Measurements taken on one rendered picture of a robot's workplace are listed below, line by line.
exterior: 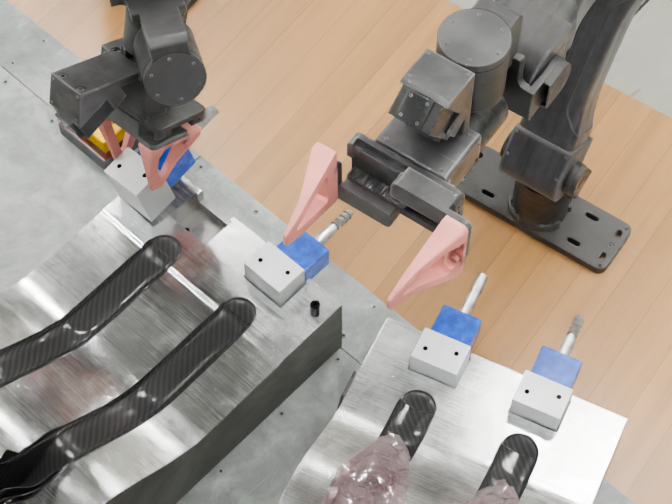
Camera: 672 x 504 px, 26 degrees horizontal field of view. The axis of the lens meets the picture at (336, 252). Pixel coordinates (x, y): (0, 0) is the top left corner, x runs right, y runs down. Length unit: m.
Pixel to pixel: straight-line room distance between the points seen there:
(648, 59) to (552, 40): 1.63
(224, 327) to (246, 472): 0.15
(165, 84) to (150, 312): 0.26
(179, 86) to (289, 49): 0.46
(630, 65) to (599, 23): 1.39
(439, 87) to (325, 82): 0.66
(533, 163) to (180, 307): 0.39
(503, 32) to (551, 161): 0.38
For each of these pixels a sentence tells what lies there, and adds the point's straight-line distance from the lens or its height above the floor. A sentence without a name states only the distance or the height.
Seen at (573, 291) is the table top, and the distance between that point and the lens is 1.59.
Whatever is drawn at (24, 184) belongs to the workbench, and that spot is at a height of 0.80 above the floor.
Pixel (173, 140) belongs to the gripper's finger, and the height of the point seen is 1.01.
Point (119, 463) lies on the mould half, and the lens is 1.37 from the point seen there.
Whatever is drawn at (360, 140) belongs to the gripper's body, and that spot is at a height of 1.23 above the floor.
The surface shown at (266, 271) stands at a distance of 1.44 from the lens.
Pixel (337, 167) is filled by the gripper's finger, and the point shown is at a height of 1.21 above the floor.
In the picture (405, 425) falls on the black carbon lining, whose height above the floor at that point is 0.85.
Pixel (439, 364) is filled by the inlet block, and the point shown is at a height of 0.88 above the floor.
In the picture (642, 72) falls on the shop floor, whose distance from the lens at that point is 2.82.
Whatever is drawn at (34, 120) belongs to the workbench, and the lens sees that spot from 1.73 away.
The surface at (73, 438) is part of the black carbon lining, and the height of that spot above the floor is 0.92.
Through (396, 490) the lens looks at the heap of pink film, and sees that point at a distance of 1.36.
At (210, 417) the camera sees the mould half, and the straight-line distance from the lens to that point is 1.41.
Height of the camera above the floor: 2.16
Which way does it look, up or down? 58 degrees down
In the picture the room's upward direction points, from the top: straight up
